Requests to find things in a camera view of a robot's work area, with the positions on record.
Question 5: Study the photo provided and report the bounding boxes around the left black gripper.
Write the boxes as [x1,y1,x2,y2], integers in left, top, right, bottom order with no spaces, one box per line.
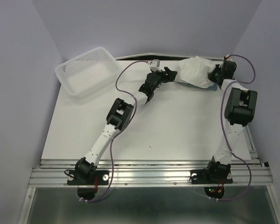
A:
[150,67,177,91]

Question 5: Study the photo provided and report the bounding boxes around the white skirt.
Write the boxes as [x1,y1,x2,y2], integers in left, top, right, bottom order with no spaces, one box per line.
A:
[175,56,215,89]

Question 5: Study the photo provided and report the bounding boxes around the light blue denim skirt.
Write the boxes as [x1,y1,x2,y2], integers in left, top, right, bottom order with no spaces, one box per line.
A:
[177,82,218,91]

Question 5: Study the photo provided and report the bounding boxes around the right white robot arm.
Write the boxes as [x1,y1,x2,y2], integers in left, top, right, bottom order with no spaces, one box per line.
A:
[205,59,258,182]

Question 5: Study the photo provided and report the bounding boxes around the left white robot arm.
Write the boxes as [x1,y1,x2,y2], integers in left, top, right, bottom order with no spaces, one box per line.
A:
[74,67,178,184]

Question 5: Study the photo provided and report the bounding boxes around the white plastic basket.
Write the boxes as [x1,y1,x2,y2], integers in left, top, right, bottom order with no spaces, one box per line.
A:
[55,47,121,98]

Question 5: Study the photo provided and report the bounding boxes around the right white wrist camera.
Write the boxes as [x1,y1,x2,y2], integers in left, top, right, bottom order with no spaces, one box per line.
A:
[224,54,234,62]

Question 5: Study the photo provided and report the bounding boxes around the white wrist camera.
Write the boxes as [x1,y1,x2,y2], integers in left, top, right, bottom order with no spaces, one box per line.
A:
[147,59,161,72]
[224,54,234,62]

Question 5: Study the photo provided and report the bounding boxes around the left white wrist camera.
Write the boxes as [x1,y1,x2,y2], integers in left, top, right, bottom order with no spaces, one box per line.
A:
[147,59,161,72]

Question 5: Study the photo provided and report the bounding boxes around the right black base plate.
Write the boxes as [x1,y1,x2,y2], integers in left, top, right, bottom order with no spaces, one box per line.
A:
[189,168,233,200]

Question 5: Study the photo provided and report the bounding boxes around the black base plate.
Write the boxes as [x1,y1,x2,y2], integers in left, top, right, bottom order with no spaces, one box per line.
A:
[64,168,110,202]
[189,168,233,200]

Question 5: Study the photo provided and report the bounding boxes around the aluminium frame rail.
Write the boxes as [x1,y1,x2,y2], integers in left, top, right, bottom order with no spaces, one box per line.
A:
[18,56,280,224]

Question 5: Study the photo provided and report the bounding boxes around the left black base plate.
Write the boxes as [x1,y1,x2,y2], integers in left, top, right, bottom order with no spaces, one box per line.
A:
[64,168,110,202]

